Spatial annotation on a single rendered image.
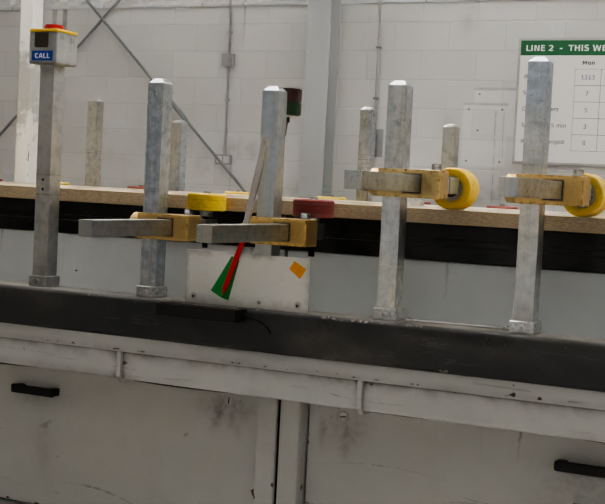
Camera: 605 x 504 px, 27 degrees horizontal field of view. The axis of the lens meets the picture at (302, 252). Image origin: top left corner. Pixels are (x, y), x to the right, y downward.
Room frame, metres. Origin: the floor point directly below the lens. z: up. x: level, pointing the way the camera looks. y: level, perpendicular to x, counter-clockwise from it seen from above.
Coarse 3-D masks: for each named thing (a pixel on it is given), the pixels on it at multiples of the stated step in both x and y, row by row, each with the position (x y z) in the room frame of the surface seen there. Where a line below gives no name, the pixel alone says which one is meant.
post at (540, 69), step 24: (528, 72) 2.12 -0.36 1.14; (552, 72) 2.13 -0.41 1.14; (528, 96) 2.12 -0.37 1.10; (528, 120) 2.11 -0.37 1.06; (528, 144) 2.11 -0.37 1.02; (528, 168) 2.11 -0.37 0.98; (528, 216) 2.11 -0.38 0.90; (528, 240) 2.11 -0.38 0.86; (528, 264) 2.11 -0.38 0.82; (528, 288) 2.11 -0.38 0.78; (528, 312) 2.11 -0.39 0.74
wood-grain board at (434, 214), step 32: (0, 192) 2.83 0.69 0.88; (32, 192) 2.79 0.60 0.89; (64, 192) 2.75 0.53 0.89; (96, 192) 2.71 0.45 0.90; (128, 192) 2.68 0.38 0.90; (192, 192) 3.27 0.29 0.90; (448, 224) 2.37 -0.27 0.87; (480, 224) 2.34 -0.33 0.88; (512, 224) 2.31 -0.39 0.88; (544, 224) 2.29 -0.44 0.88; (576, 224) 2.26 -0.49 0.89
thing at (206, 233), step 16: (208, 224) 2.07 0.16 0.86; (224, 224) 2.10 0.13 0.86; (240, 224) 2.15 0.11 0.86; (256, 224) 2.19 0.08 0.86; (272, 224) 2.24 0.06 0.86; (288, 224) 2.29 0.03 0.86; (320, 224) 2.41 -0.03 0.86; (208, 240) 2.04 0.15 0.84; (224, 240) 2.08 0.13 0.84; (240, 240) 2.13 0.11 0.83; (256, 240) 2.18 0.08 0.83; (272, 240) 2.24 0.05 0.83
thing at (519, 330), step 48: (0, 288) 2.56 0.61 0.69; (48, 288) 2.52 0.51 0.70; (144, 288) 2.43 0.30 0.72; (144, 336) 2.41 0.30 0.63; (192, 336) 2.36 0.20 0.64; (240, 336) 2.32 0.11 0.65; (288, 336) 2.27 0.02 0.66; (336, 336) 2.23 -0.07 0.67; (384, 336) 2.19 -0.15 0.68; (432, 336) 2.15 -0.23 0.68; (480, 336) 2.12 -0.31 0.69; (528, 336) 2.09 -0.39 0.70; (576, 336) 2.11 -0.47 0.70; (576, 384) 2.05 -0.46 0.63
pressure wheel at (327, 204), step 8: (296, 200) 2.40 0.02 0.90; (304, 200) 2.39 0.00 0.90; (312, 200) 2.38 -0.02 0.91; (320, 200) 2.39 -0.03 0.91; (328, 200) 2.40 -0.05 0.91; (296, 208) 2.40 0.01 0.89; (304, 208) 2.39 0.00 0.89; (312, 208) 2.38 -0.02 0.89; (320, 208) 2.38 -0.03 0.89; (328, 208) 2.39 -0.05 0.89; (296, 216) 2.40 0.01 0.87; (312, 216) 2.38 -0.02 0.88; (320, 216) 2.38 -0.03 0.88; (328, 216) 2.39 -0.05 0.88; (312, 248) 2.42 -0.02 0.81; (312, 256) 2.42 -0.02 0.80
